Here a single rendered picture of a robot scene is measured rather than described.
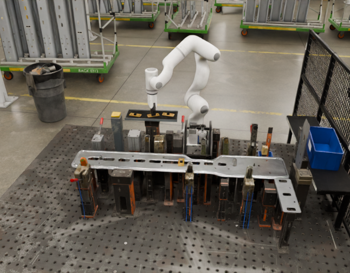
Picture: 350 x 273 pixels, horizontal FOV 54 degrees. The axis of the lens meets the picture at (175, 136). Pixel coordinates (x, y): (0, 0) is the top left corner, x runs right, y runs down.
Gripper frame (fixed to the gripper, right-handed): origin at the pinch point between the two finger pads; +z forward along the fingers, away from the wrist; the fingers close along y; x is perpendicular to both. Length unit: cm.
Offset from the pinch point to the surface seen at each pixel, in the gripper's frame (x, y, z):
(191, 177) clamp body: 8, 61, 14
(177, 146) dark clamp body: 11.0, 22.9, 16.6
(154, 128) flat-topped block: -0.4, 3.2, 11.6
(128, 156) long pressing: -22.7, 22.8, 18.5
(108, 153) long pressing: -35.0, 15.1, 18.5
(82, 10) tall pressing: -26, -396, 7
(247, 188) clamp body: 37, 76, 17
